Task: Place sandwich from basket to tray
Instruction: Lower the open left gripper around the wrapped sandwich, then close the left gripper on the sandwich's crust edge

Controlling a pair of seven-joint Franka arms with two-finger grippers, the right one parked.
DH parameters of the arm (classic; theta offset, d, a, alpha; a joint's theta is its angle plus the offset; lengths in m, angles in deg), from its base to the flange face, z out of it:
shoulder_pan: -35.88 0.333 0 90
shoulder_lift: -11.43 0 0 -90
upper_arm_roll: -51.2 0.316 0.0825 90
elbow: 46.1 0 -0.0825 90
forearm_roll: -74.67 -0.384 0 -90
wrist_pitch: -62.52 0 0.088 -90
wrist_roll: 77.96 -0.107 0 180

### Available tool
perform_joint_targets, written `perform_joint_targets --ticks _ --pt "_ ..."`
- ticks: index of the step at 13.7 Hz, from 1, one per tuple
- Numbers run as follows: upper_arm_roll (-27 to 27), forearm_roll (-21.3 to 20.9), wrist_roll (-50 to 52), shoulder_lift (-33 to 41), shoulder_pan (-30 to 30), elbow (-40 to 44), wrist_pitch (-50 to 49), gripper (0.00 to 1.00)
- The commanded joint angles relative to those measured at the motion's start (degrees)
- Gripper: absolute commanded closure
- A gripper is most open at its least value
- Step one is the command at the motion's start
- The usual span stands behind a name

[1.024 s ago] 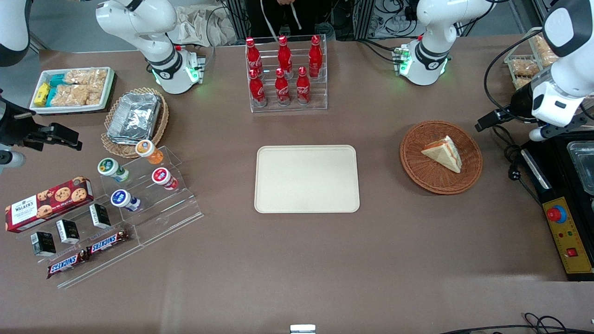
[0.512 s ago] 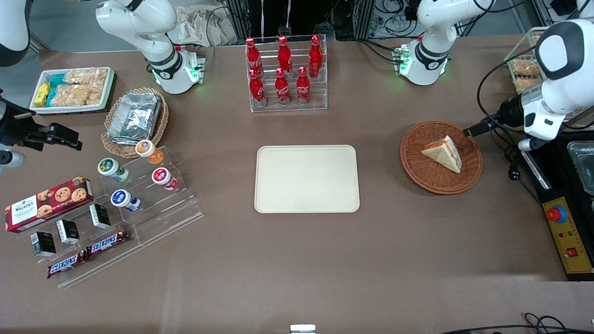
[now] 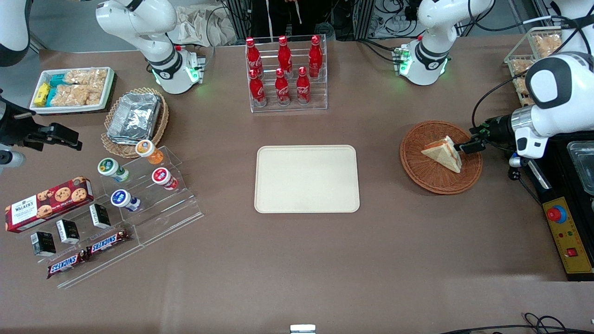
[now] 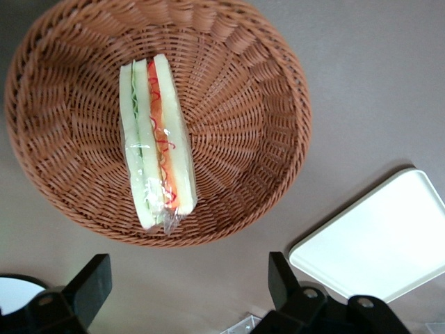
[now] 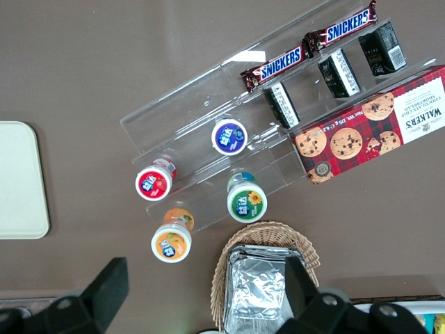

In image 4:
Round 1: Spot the brown round wicker basket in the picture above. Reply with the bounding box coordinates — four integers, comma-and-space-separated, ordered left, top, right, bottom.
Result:
3, 0, 313, 248

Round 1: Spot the triangle sandwich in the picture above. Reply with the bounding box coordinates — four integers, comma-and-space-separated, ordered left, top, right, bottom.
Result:
119, 54, 199, 237

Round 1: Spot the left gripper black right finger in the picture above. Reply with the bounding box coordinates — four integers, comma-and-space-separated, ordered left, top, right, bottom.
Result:
255, 252, 413, 334

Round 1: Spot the cream plastic tray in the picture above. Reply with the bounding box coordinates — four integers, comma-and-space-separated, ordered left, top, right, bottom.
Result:
287, 167, 445, 303

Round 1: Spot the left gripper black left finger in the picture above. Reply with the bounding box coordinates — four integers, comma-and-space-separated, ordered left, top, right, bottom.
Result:
0, 253, 113, 334

